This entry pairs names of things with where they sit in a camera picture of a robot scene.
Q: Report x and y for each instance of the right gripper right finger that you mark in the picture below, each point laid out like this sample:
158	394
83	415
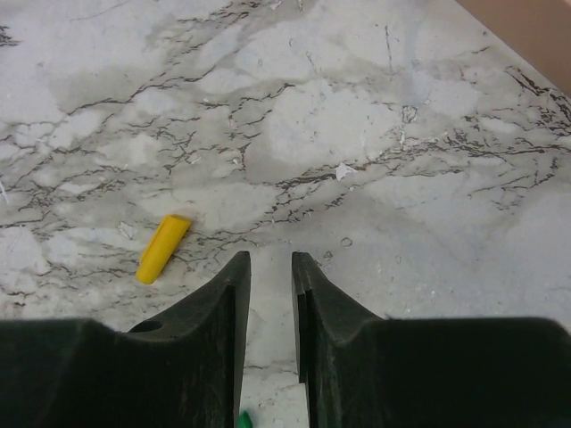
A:
362	370

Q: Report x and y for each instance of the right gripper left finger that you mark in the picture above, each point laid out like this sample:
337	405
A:
180	368

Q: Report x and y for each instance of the green pen cap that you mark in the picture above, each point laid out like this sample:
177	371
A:
244	420

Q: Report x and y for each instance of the yellow pen cap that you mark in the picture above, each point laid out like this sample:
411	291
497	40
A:
164	242

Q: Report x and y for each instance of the peach desk file organizer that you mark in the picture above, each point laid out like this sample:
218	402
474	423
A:
537	30

